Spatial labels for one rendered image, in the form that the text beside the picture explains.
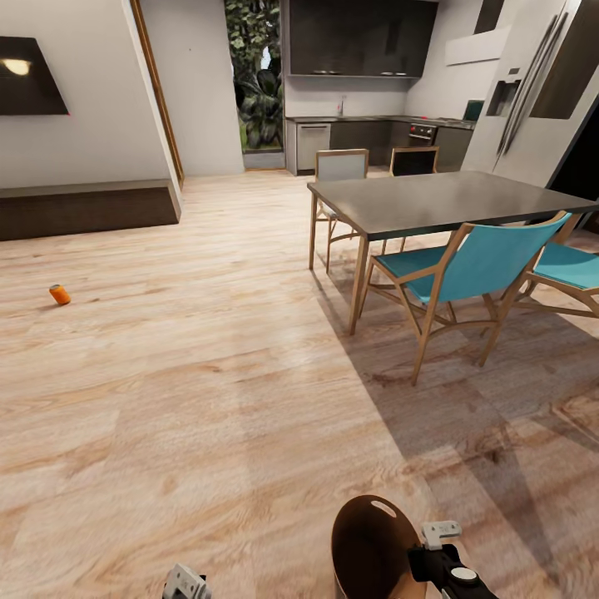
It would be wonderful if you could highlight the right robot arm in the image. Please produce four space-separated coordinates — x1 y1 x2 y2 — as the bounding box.
407 520 498 599

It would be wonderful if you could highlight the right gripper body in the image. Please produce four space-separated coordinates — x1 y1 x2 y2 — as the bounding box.
407 544 460 585

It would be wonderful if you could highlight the trash can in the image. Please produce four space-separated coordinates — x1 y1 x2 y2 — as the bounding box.
330 493 428 599

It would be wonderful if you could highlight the can of soda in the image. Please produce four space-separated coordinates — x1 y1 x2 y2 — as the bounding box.
49 284 71 304

